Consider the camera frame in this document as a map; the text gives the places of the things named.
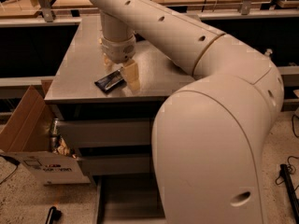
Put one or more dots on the brown chip bag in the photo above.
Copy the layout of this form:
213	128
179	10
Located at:
100	42

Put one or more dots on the top grey drawer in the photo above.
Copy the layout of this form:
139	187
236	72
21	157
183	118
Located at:
105	132

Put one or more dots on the black power strip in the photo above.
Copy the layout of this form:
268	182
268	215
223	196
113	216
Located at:
284	172

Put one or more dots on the cardboard box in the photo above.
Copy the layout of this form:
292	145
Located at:
26	138

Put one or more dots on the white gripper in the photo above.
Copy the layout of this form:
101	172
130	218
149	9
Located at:
119	50

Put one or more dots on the grey drawer cabinet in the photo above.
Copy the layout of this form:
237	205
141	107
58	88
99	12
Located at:
73	95

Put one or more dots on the black tool on floor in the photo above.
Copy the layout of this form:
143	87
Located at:
53	215

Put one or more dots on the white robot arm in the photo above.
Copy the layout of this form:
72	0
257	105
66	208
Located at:
207	138

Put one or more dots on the open bottom grey drawer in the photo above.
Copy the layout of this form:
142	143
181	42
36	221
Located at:
128	199

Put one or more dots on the metal can in box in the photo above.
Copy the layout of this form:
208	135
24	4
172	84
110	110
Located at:
54	135

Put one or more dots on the middle grey drawer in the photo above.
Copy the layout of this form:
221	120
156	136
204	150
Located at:
116	165

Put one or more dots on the clear sanitizer bottle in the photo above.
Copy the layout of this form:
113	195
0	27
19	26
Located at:
268	53

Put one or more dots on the dark blue rxbar wrapper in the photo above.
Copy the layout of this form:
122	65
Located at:
110	81

